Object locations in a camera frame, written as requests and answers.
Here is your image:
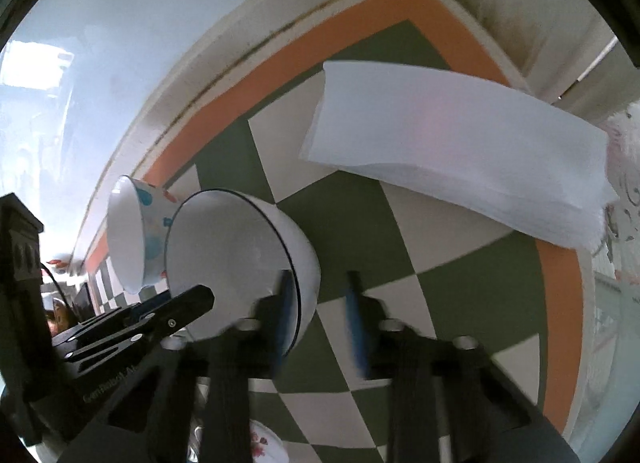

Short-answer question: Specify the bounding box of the white paper stack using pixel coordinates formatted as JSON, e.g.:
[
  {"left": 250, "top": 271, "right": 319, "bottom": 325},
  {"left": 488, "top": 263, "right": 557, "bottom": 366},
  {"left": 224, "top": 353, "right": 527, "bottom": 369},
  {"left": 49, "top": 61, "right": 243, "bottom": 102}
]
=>
[{"left": 298, "top": 60, "right": 618, "bottom": 249}]

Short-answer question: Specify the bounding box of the green checkered tablecloth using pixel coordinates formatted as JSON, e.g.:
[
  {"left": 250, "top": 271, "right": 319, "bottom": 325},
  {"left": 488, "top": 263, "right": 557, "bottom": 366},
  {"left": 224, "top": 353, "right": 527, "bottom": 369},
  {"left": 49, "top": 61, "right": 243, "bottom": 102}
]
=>
[{"left": 75, "top": 0, "right": 596, "bottom": 449}]

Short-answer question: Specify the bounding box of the pink floral white plate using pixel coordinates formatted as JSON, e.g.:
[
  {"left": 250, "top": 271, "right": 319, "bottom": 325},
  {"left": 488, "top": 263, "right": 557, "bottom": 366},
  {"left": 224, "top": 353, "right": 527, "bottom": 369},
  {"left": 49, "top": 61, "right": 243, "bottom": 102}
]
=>
[{"left": 187, "top": 418, "right": 292, "bottom": 463}]

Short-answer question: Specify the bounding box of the dark rimmed white bowl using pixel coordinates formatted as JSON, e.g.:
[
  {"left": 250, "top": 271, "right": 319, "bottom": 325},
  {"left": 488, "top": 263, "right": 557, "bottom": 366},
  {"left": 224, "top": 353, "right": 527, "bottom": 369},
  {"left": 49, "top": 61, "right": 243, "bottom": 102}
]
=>
[{"left": 165, "top": 190, "right": 321, "bottom": 359}]

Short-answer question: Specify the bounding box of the window with patterned film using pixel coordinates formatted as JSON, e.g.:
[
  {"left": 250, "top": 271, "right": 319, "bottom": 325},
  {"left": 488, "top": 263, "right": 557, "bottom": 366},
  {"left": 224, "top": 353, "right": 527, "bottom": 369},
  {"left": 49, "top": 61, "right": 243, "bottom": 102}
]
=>
[{"left": 595, "top": 103, "right": 640, "bottom": 304}]

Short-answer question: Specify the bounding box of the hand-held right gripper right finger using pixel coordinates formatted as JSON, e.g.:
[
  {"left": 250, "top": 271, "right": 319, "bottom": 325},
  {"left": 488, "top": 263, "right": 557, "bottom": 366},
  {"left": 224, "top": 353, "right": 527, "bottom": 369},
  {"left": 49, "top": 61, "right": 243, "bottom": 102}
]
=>
[{"left": 345, "top": 270, "right": 581, "bottom": 463}]

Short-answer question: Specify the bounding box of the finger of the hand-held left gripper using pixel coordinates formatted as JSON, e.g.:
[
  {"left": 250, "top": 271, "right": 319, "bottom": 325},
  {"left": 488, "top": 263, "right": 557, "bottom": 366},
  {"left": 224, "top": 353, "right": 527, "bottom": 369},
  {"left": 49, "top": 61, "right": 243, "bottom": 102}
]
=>
[
  {"left": 52, "top": 285, "right": 216, "bottom": 361},
  {"left": 72, "top": 292, "right": 177, "bottom": 331}
]

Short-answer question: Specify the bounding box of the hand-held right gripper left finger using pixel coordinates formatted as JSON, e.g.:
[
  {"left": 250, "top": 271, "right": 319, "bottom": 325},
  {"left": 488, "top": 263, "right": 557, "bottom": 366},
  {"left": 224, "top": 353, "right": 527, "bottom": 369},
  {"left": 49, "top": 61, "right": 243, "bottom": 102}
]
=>
[{"left": 60, "top": 268, "right": 301, "bottom": 463}]

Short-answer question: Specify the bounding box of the blue patterned white bowl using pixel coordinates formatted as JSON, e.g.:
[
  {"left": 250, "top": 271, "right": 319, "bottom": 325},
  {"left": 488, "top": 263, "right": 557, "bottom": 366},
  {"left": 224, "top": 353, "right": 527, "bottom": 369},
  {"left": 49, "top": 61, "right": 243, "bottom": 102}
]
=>
[{"left": 106, "top": 174, "right": 181, "bottom": 295}]

